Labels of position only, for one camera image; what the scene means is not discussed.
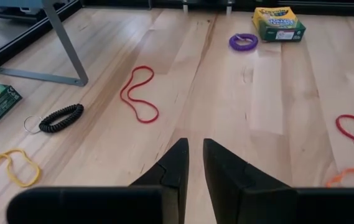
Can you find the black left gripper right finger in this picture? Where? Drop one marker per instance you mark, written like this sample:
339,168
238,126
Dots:
273,205

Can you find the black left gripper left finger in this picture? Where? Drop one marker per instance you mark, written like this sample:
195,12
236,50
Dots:
102,205

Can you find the orange rubber band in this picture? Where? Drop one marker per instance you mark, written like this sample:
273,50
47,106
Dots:
351,170

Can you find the yellow rubber band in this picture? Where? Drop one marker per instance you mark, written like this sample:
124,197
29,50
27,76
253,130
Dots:
36,177

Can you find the black coil wristband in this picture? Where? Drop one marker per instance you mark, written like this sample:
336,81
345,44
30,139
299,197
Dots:
71,113

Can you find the grey perforated metal shelf riser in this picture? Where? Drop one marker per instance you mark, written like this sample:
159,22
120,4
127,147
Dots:
68,49

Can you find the purple coil wristband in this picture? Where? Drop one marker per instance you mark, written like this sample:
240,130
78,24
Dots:
243,48

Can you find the yellow green markers box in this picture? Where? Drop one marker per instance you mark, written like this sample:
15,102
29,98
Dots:
276,21

